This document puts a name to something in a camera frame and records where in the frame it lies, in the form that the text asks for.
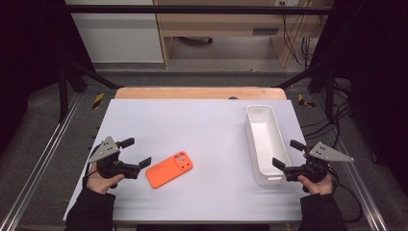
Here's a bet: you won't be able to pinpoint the hanging black cable bundle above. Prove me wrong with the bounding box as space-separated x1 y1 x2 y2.
280 1 321 68

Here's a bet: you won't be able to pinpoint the hand-held gripper cable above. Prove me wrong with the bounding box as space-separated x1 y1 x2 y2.
83 143 107 189
326 167 364 224

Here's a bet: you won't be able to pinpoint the wooden table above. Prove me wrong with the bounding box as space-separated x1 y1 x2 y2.
115 87 288 100

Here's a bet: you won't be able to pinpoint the person's right hand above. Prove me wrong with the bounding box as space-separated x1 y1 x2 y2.
297 172 334 196

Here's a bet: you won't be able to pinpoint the black floor cables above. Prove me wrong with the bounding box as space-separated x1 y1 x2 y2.
301 80 354 148

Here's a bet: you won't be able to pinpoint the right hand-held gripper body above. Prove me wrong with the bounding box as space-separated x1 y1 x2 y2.
283 141 355 184

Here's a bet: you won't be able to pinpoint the grey desk label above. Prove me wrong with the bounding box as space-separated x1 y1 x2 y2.
252 27 280 36

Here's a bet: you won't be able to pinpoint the black frame leg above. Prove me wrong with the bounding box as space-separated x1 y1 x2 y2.
59 61 124 123
275 61 338 119

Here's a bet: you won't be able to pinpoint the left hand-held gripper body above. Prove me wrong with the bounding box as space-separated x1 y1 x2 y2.
89 136 140 180

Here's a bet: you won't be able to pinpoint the white table mat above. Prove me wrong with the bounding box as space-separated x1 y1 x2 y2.
63 98 321 223

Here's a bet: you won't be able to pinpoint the right hand-held gripper cable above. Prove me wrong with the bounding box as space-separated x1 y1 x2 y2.
326 167 364 224

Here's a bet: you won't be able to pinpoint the black horizontal frame bar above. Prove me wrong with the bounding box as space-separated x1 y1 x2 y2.
64 4 335 15

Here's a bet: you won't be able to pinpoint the dark curtain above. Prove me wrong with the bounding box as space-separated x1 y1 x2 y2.
0 0 94 155
317 0 408 187

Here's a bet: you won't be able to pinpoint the left hand-held gripper cable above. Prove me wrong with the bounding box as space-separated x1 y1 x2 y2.
83 143 107 189

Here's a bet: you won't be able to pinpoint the yellow black hazard tape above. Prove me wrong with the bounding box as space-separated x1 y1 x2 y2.
91 92 106 110
297 93 316 109

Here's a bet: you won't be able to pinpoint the orange phone case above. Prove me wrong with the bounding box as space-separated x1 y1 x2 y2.
144 150 194 190

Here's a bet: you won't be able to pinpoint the white cabinet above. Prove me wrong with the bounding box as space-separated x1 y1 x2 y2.
64 0 165 64

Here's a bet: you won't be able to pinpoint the aluminium floor rail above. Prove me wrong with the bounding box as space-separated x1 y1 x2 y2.
0 92 83 231
333 138 389 231

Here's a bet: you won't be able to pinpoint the light wooden desk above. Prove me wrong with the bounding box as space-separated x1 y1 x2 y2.
153 0 331 69

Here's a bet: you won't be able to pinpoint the person's left hand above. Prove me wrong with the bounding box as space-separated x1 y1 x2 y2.
86 163 125 195

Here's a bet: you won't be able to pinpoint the white plastic bin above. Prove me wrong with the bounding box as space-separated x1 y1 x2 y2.
244 104 293 187

